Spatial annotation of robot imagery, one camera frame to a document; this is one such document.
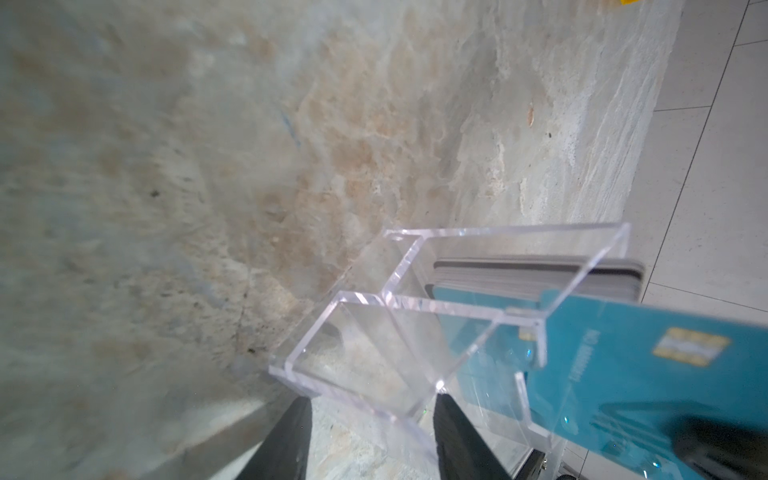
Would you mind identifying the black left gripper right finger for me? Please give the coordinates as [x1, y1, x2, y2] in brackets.
[433, 393, 511, 480]

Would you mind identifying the teal card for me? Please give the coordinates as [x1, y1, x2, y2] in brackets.
[457, 289, 767, 479]

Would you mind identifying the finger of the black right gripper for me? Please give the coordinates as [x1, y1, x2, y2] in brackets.
[668, 415, 767, 479]

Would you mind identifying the grey card stack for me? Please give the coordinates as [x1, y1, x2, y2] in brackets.
[425, 256, 645, 301]

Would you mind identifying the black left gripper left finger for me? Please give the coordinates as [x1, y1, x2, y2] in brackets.
[235, 397, 312, 480]

